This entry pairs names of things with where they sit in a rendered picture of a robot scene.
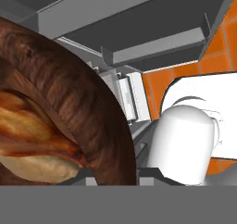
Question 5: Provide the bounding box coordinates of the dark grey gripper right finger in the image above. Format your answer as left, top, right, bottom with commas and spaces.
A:
136, 167, 187, 187

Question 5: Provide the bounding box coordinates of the tan sweet potato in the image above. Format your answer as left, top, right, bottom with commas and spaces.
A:
0, 155, 81, 185

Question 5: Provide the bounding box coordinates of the white and grey panel fitting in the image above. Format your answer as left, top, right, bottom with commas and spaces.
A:
92, 65, 153, 125

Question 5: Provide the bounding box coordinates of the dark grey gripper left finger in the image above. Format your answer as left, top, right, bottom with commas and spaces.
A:
63, 167, 100, 187

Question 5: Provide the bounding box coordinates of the white mug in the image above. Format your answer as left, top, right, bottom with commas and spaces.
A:
146, 105, 221, 187

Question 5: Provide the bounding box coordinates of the brown wooden bowl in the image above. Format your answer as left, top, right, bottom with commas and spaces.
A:
0, 17, 138, 187

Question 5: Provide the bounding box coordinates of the white rounded appliance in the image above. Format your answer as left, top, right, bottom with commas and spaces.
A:
159, 72, 237, 161

